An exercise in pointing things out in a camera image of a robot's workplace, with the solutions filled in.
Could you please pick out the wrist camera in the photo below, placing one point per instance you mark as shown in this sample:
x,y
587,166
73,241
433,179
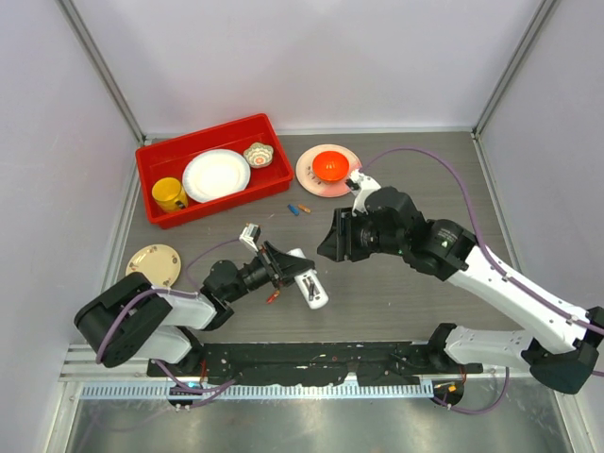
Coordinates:
x,y
362,186
250,236

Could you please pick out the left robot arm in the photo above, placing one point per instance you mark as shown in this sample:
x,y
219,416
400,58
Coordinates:
x,y
134,319

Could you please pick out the orange bowl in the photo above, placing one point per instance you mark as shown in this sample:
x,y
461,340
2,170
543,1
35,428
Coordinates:
x,y
330,166

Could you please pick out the cream floral plate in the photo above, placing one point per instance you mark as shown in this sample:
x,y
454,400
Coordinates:
x,y
159,263

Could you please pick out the yellow mug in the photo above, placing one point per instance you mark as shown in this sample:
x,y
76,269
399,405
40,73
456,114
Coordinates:
x,y
169,195

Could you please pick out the white cable duct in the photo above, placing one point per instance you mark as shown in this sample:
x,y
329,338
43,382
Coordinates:
x,y
160,389

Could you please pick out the orange red battery low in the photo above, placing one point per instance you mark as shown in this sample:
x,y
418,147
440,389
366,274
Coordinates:
x,y
273,297

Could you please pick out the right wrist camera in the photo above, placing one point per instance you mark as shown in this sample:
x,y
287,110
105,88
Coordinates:
x,y
362,186

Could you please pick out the black battery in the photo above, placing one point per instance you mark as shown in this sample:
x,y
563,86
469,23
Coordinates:
x,y
312,288
306,281

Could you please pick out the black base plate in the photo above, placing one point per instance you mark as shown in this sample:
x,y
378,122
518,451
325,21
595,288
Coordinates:
x,y
318,364

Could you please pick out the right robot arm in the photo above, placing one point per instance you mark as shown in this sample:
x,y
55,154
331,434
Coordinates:
x,y
555,342

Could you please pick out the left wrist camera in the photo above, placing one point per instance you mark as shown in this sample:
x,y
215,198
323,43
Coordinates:
x,y
250,236

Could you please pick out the red plastic bin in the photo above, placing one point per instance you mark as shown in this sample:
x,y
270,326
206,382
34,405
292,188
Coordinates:
x,y
169,159

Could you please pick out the pink plate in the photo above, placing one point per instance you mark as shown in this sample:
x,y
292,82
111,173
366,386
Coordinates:
x,y
312,183

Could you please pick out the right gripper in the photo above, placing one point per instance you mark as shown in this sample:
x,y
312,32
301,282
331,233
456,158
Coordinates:
x,y
339,244

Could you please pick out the small flower-shaped bowl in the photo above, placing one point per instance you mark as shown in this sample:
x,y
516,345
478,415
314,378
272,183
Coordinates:
x,y
259,155

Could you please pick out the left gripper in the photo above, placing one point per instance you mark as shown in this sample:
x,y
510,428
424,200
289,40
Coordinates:
x,y
284,267

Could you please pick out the white paper plate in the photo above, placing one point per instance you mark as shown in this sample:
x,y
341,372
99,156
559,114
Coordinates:
x,y
215,174

